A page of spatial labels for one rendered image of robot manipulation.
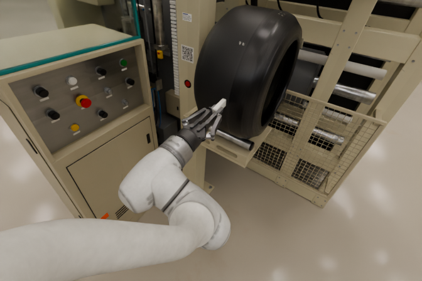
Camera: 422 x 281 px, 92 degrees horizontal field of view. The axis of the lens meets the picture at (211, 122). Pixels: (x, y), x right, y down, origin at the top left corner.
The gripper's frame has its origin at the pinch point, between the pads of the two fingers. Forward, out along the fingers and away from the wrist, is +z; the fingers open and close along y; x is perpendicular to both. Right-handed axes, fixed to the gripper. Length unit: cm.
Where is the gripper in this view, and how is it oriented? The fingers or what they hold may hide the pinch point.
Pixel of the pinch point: (219, 106)
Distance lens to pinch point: 72.4
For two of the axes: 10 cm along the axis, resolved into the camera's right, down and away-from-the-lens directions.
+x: 0.2, 7.0, 7.1
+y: -8.3, -3.9, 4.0
